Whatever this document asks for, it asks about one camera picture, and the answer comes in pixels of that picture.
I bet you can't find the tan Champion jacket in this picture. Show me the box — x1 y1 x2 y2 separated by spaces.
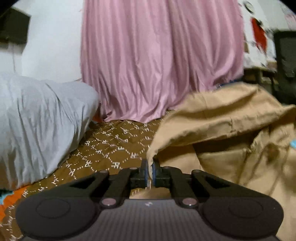
147 83 295 240

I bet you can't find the brown patterned bed sheet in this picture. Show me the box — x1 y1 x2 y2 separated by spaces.
1 119 161 240

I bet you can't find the grey pillow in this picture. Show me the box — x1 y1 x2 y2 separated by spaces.
1 73 99 190

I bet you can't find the dark desk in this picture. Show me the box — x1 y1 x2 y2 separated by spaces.
242 67 276 94

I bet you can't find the pink curtain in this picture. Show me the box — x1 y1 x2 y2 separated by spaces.
80 1 244 123

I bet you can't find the black office chair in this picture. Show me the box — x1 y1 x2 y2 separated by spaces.
272 31 295 104

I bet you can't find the red hanging item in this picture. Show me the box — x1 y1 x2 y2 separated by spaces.
251 18 267 54

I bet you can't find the black wall box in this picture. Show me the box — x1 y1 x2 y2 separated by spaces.
0 8 31 44

